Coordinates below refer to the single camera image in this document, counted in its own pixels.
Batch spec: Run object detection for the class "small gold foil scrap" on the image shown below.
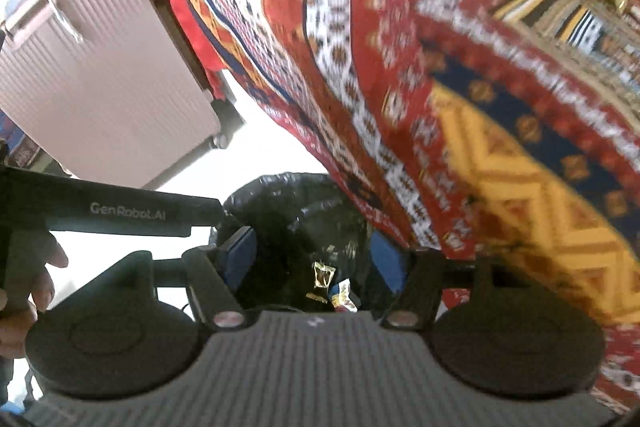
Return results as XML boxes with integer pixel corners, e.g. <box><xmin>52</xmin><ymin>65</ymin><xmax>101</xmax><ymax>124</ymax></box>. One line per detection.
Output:
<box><xmin>312</xmin><ymin>261</ymin><xmax>336</xmax><ymax>289</ymax></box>

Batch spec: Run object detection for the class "person left hand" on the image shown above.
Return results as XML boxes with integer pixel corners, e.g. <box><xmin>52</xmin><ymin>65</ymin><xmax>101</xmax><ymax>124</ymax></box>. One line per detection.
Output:
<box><xmin>1</xmin><ymin>230</ymin><xmax>68</xmax><ymax>359</ymax></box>

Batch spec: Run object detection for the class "pink suitcase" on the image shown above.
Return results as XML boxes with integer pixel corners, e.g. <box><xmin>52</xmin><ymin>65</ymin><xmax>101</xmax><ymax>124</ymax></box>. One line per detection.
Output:
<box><xmin>1</xmin><ymin>0</ymin><xmax>231</xmax><ymax>188</ymax></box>

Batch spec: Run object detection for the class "red patterned tablecloth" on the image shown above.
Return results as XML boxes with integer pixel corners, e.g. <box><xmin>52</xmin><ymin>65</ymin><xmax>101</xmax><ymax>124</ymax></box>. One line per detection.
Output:
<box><xmin>170</xmin><ymin>0</ymin><xmax>639</xmax><ymax>411</ymax></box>

